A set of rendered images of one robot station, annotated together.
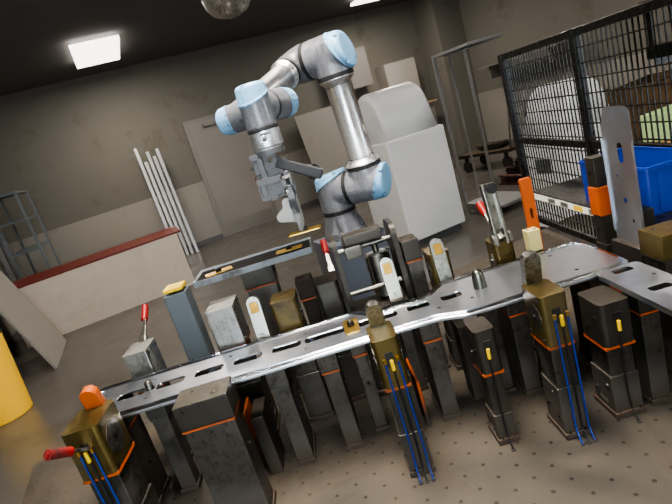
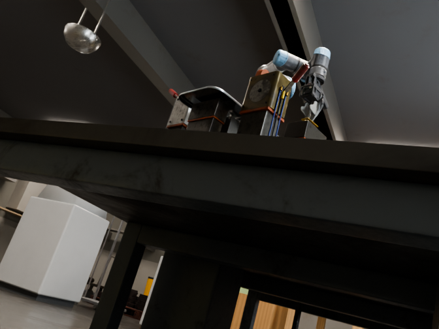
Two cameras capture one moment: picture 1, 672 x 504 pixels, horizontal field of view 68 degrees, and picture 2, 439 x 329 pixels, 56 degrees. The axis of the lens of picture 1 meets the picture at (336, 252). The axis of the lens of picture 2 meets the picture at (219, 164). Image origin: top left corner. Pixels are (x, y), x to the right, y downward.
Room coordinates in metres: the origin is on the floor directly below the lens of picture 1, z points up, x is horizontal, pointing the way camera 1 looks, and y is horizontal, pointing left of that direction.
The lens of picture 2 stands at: (0.25, 1.36, 0.40)
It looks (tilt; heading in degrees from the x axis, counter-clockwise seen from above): 19 degrees up; 318
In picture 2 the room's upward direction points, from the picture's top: 17 degrees clockwise
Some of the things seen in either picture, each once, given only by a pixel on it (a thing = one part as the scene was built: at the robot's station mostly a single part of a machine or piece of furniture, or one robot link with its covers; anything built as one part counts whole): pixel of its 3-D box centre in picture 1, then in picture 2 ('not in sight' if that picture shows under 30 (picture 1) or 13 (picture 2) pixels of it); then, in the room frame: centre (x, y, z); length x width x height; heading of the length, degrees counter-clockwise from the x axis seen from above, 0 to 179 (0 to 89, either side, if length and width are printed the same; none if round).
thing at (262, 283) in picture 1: (278, 328); not in sight; (1.50, 0.25, 0.92); 0.10 x 0.08 x 0.45; 90
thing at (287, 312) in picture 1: (303, 353); not in sight; (1.34, 0.18, 0.89); 0.12 x 0.08 x 0.38; 0
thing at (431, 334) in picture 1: (434, 359); not in sight; (1.17, -0.16, 0.84); 0.12 x 0.05 x 0.29; 0
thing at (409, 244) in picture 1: (424, 303); not in sight; (1.38, -0.21, 0.91); 0.07 x 0.05 x 0.42; 0
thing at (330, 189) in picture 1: (335, 189); not in sight; (1.73, -0.06, 1.27); 0.13 x 0.12 x 0.14; 60
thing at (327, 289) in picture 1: (342, 335); not in sight; (1.38, 0.05, 0.89); 0.12 x 0.07 x 0.38; 0
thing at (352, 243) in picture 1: (381, 306); not in sight; (1.37, -0.08, 0.95); 0.18 x 0.13 x 0.49; 90
